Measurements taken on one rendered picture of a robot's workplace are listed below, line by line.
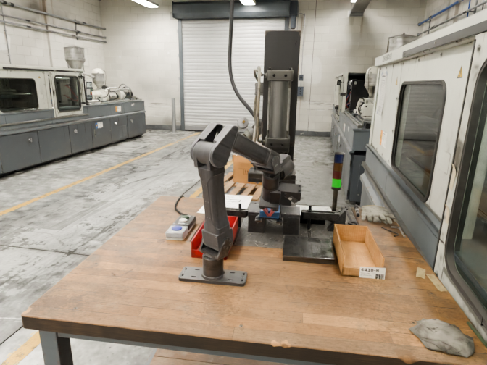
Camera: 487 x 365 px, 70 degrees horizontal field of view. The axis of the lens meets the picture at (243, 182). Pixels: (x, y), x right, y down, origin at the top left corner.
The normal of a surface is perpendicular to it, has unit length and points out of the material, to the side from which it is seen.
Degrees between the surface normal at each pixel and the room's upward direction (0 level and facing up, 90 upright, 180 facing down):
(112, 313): 0
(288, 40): 90
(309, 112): 90
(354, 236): 90
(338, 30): 90
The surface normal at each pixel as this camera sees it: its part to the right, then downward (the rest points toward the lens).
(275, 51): -0.14, 0.27
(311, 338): 0.02, -0.96
